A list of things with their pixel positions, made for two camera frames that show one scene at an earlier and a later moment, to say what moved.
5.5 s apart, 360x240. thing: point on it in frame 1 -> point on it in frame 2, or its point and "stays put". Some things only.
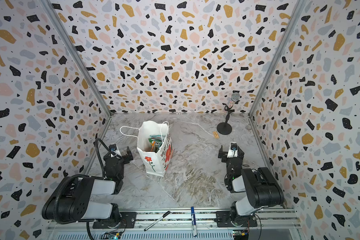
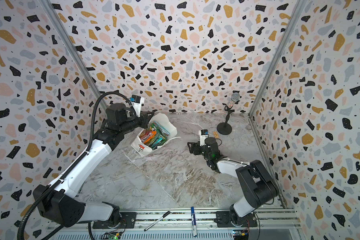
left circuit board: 111,235 stays put
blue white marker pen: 194,221 stays put
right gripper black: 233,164 -> 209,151
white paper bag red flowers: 154,145 -> 142,149
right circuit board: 240,234 stays put
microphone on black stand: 224,128 stays put
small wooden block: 216,134 stays put
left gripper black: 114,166 -> 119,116
